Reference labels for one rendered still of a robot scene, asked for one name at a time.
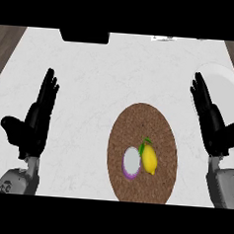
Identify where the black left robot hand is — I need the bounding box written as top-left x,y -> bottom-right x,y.
0,64 -> 62,163

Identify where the small white flat object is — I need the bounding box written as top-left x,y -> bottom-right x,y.
150,35 -> 178,44

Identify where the white round plate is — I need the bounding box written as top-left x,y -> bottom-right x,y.
187,61 -> 234,155

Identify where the round brown cork placemat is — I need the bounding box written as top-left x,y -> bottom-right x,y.
104,100 -> 183,206

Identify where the black appliance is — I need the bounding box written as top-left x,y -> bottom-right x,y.
58,28 -> 111,45

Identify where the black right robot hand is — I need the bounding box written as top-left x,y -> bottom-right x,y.
185,71 -> 234,159

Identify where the yellow lemon with green leaf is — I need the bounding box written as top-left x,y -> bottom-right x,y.
136,136 -> 160,176

